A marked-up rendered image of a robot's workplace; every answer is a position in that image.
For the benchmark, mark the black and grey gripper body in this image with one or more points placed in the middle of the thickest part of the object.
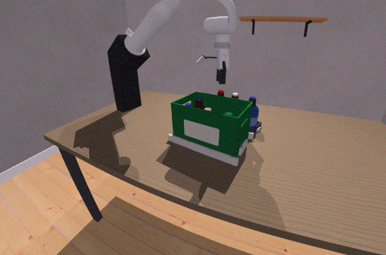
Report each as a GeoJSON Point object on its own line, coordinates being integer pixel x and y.
{"type": "Point", "coordinates": [222, 55]}

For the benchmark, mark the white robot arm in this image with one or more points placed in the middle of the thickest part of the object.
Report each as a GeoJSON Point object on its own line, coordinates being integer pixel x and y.
{"type": "Point", "coordinates": [164, 11]}

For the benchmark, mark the green crate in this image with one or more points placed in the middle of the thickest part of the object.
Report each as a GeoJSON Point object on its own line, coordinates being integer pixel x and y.
{"type": "Point", "coordinates": [214, 130]}

